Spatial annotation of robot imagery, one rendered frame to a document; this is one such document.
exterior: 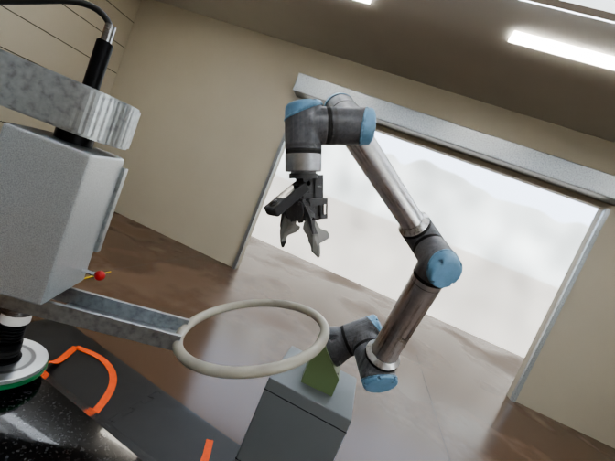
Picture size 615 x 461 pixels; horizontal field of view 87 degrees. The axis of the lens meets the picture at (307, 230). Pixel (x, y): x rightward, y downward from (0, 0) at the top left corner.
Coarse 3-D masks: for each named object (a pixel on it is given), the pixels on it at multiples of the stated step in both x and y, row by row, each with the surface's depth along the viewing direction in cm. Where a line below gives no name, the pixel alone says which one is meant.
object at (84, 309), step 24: (72, 288) 99; (24, 312) 87; (48, 312) 88; (72, 312) 89; (96, 312) 99; (120, 312) 102; (144, 312) 103; (120, 336) 92; (144, 336) 93; (168, 336) 94
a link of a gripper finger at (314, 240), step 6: (306, 222) 77; (306, 228) 77; (318, 228) 79; (312, 234) 76; (318, 234) 78; (324, 234) 79; (312, 240) 76; (318, 240) 76; (324, 240) 78; (312, 246) 76; (318, 246) 76; (318, 252) 76
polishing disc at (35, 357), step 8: (24, 344) 102; (32, 344) 103; (24, 352) 99; (32, 352) 100; (40, 352) 101; (24, 360) 96; (32, 360) 97; (40, 360) 98; (0, 368) 90; (8, 368) 91; (16, 368) 92; (24, 368) 93; (32, 368) 94; (40, 368) 96; (0, 376) 88; (8, 376) 89; (16, 376) 90; (24, 376) 91; (32, 376) 93; (0, 384) 87
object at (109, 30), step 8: (104, 24) 84; (104, 32) 84; (112, 32) 85; (96, 40) 84; (104, 40) 84; (112, 40) 86; (96, 48) 84; (104, 48) 84; (112, 48) 86; (96, 56) 84; (104, 56) 85; (88, 64) 85; (96, 64) 84; (104, 64) 85; (88, 72) 84; (96, 72) 85; (104, 72) 87; (88, 80) 84; (96, 80) 85; (96, 88) 86
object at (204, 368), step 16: (224, 304) 122; (240, 304) 124; (256, 304) 125; (272, 304) 125; (288, 304) 123; (192, 320) 109; (320, 320) 108; (320, 336) 97; (176, 352) 90; (304, 352) 88; (192, 368) 84; (208, 368) 82; (224, 368) 81; (240, 368) 81; (256, 368) 81; (272, 368) 82; (288, 368) 84
